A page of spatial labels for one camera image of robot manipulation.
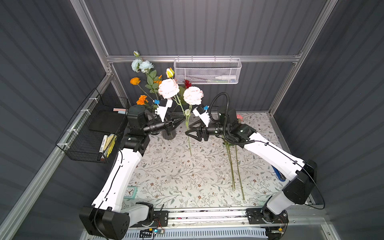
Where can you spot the orange flower stem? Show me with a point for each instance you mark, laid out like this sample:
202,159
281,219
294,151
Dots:
147,99

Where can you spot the black wire wall basket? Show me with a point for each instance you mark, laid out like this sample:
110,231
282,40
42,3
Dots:
85,136

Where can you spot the red zinnia flower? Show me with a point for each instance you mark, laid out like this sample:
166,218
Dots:
187,83

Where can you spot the dark glass vase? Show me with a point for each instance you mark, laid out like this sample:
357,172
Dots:
167,137

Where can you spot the teal small alarm clock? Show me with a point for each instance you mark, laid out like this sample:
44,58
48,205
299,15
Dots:
130,193

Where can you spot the small pink carnation stem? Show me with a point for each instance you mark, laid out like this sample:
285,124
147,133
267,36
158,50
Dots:
227,146

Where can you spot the pink peony flower stem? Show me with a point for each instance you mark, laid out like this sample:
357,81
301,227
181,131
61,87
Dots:
186,99

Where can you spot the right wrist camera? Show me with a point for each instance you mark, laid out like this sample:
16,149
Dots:
202,113

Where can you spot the blue stapler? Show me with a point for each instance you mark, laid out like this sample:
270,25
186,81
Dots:
280,176

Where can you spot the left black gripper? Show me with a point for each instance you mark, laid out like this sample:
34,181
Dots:
167,126

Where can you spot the white wire wall basket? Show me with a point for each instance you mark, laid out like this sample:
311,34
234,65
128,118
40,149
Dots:
202,71

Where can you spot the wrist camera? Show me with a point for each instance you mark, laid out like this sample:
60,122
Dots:
202,113
162,107

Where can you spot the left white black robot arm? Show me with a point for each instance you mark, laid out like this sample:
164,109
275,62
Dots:
120,177

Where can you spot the yellow highlighter pack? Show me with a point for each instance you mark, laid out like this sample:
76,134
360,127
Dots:
110,143

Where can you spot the light blue flower stem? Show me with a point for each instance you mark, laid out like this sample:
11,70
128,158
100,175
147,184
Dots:
146,67

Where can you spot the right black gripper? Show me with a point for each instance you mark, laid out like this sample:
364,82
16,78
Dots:
201,131

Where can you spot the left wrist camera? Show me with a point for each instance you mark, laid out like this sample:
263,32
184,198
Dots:
162,107

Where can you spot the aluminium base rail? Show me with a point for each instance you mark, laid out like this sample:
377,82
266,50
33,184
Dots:
225,222

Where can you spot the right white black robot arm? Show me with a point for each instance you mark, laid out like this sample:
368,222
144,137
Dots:
301,175

